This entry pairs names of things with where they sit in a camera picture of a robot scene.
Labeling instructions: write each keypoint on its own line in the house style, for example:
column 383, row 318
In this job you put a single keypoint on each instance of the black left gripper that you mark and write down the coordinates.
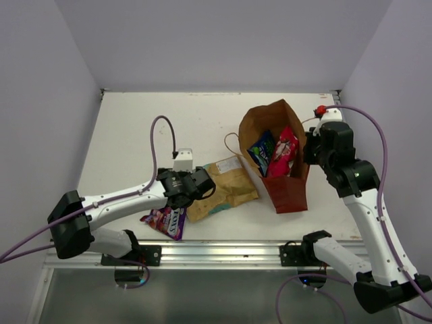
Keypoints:
column 181, row 173

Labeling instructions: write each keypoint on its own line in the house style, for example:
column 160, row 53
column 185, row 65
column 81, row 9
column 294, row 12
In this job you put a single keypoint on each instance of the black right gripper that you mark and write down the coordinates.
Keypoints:
column 312, row 138

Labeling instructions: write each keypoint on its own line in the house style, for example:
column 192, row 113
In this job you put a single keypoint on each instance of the purple candy bag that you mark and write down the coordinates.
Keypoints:
column 167, row 221

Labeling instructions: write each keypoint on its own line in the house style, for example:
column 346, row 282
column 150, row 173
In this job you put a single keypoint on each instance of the pink chips bag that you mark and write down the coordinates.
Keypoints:
column 284, row 154

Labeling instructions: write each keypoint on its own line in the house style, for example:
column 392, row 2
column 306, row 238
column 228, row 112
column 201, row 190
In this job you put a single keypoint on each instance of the tan kraft snack bag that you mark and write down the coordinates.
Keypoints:
column 234, row 187

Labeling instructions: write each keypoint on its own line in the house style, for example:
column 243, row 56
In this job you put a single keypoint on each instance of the blue snack bag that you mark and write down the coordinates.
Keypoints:
column 261, row 152

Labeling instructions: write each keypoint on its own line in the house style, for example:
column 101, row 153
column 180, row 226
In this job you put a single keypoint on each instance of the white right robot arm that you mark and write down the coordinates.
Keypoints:
column 388, row 278

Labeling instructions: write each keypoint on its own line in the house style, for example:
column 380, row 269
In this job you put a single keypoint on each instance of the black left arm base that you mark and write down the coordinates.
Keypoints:
column 149, row 255

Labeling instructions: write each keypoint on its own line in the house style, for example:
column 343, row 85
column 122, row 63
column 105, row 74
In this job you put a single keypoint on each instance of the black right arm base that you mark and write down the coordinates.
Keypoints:
column 291, row 254

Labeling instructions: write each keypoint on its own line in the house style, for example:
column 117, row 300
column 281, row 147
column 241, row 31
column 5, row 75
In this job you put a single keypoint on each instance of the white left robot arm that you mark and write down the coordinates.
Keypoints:
column 78, row 223

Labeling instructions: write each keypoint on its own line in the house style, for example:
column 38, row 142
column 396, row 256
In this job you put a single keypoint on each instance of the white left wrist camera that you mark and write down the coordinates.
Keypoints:
column 183, row 160

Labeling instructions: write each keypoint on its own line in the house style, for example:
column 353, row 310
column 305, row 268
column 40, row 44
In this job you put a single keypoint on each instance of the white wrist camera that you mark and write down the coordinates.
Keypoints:
column 325, row 114
column 183, row 160

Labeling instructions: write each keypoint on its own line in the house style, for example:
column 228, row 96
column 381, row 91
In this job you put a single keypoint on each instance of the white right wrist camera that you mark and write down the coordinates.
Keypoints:
column 325, row 114

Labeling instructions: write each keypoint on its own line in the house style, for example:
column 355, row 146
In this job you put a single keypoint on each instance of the aluminium mounting rail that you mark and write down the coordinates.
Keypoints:
column 196, row 254

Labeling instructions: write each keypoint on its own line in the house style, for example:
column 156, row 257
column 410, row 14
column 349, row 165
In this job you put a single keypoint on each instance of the metal table corner bracket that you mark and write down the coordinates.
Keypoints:
column 102, row 93

